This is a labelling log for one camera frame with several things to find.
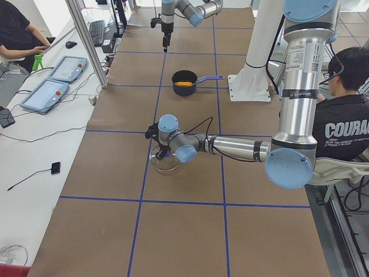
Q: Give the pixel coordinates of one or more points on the small black square pad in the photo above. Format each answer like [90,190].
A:
[55,168]

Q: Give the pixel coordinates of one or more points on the green clamp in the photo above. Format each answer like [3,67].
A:
[38,62]

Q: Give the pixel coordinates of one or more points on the white chair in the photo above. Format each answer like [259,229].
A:
[328,172]

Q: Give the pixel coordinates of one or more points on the person in black shirt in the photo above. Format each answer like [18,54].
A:
[20,38]

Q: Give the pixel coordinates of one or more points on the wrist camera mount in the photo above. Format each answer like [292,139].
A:
[154,21]
[152,132]

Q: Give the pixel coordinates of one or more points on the aluminium frame post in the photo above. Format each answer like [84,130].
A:
[85,37]

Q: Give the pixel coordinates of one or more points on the teach pendant tablet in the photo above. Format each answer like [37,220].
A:
[68,69]
[45,96]

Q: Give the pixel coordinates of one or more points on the lower teach pendant tablet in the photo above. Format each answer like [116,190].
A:
[45,96]

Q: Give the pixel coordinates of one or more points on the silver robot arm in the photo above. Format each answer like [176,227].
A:
[289,158]
[194,14]

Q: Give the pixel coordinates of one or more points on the dark blue saucepan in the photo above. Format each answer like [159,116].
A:
[188,75]

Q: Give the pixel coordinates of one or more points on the black computer mouse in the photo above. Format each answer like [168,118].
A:
[70,44]

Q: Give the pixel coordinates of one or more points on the upper teach pendant tablet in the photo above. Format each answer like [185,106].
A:
[68,69]

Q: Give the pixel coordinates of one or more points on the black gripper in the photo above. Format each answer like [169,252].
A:
[166,28]
[163,149]

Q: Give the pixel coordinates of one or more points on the yellow corn cob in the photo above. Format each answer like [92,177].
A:
[183,84]

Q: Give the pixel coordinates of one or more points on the person in black jacket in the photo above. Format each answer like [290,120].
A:
[341,123]

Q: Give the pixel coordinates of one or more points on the glass pot lid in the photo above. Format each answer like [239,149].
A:
[166,164]

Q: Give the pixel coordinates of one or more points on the black keyboard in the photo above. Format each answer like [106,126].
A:
[96,31]

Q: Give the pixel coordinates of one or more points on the black device on desk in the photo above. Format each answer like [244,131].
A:
[6,118]

